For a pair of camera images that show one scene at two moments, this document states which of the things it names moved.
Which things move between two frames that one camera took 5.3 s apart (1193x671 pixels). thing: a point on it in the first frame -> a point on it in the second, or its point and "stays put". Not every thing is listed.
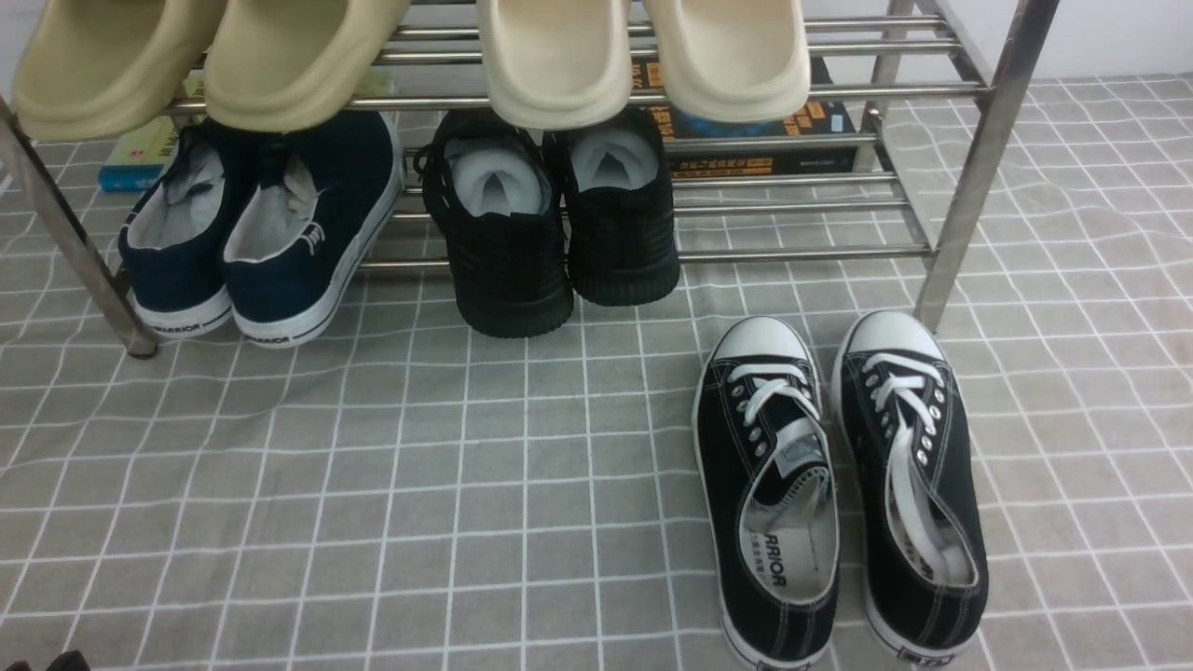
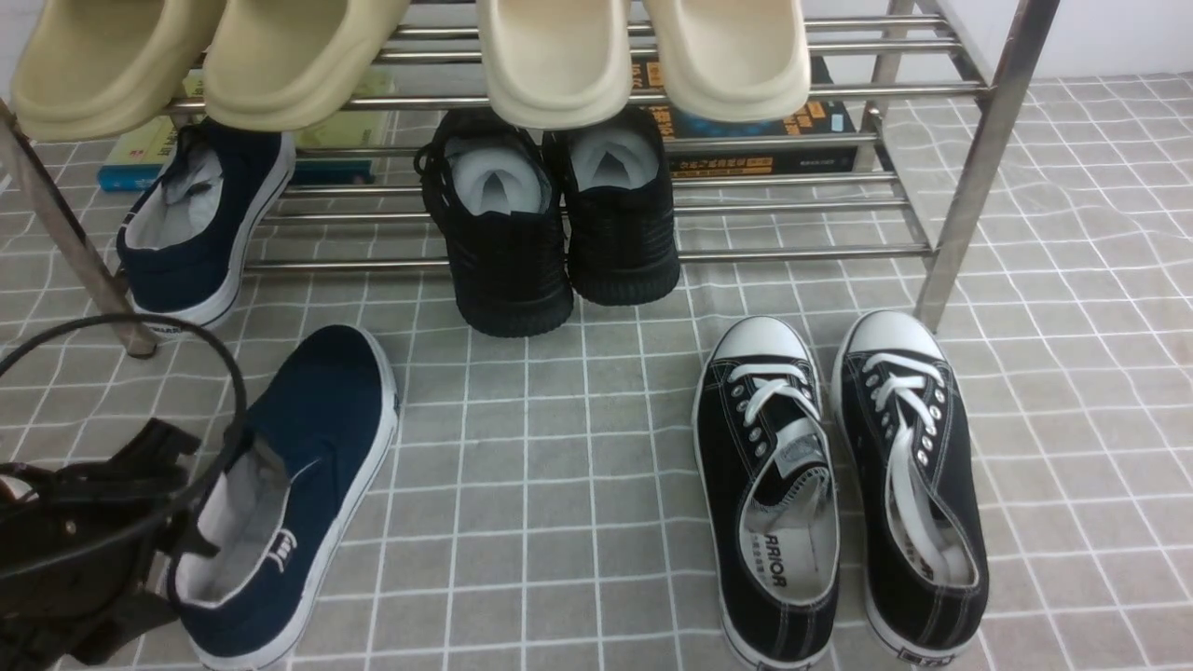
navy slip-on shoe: [308, 206] -> [298, 460]
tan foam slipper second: [280, 65] stays put
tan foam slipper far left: [99, 70] stays put
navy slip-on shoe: [173, 239] stays put
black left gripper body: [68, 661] -> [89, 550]
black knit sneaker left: [498, 196] stays put
